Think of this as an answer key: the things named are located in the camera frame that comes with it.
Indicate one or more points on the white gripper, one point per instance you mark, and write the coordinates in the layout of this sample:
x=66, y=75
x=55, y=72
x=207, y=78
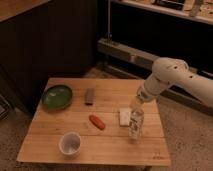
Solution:
x=143, y=95

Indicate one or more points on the clear plastic bottle with label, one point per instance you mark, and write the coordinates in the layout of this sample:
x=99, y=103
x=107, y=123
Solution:
x=136, y=118

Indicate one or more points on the white sponge block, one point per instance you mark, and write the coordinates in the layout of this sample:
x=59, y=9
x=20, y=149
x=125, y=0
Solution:
x=124, y=116

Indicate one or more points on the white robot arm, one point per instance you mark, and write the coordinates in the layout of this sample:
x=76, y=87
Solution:
x=168, y=72

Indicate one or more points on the dark grey rectangular block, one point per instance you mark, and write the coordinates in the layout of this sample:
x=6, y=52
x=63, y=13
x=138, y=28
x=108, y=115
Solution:
x=89, y=95

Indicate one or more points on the orange carrot toy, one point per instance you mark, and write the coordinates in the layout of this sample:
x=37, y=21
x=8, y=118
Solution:
x=97, y=122

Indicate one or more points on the metal vertical pole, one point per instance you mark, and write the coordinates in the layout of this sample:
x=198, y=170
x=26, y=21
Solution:
x=109, y=20

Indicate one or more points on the wooden table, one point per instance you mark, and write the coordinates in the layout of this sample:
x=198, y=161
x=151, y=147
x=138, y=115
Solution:
x=111, y=146

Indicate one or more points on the wooden shelf top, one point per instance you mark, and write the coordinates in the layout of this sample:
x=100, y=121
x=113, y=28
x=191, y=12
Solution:
x=166, y=11

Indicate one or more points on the green bowl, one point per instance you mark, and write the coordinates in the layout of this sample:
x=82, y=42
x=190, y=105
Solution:
x=57, y=97

